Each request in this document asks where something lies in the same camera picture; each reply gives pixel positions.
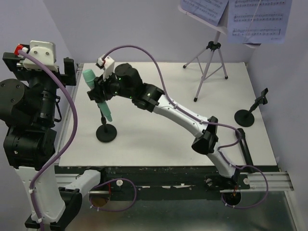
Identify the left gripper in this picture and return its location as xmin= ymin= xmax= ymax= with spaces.
xmin=3 ymin=51 xmax=76 ymax=124

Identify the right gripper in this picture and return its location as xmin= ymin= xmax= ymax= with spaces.
xmin=88 ymin=67 xmax=133 ymax=103

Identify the green microphone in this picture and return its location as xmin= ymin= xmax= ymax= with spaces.
xmin=82 ymin=69 xmax=113 ymax=122

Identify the black mic stand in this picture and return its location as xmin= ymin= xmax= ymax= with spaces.
xmin=234 ymin=88 xmax=269 ymax=128
xmin=96 ymin=110 xmax=117 ymax=143

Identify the black microphone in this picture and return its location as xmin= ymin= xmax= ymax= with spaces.
xmin=238 ymin=128 xmax=254 ymax=166

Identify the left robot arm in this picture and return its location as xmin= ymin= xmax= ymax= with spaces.
xmin=0 ymin=52 xmax=107 ymax=231

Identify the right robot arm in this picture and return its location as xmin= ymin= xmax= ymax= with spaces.
xmin=82 ymin=63 xmax=239 ymax=189

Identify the white music stand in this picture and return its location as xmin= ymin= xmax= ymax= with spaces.
xmin=178 ymin=0 xmax=263 ymax=102

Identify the right sheet music page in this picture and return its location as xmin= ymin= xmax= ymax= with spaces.
xmin=227 ymin=0 xmax=292 ymax=44

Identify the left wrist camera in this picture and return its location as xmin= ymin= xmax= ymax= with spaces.
xmin=14 ymin=40 xmax=59 ymax=72

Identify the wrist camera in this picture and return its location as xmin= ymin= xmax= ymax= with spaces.
xmin=14 ymin=40 xmax=59 ymax=72
xmin=96 ymin=55 xmax=115 ymax=81

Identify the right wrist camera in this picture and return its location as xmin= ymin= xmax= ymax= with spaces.
xmin=96 ymin=55 xmax=115 ymax=81

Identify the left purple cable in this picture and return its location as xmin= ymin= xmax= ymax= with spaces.
xmin=20 ymin=47 xmax=138 ymax=231

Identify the purple cable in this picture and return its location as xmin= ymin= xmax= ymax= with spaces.
xmin=20 ymin=47 xmax=138 ymax=231
xmin=101 ymin=44 xmax=269 ymax=210

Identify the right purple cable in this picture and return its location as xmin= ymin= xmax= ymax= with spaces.
xmin=101 ymin=44 xmax=269 ymax=210

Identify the black mounting rail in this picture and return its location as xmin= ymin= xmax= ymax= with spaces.
xmin=54 ymin=165 xmax=251 ymax=202

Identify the aluminium frame rail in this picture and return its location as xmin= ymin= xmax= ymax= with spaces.
xmin=26 ymin=63 xmax=295 ymax=231

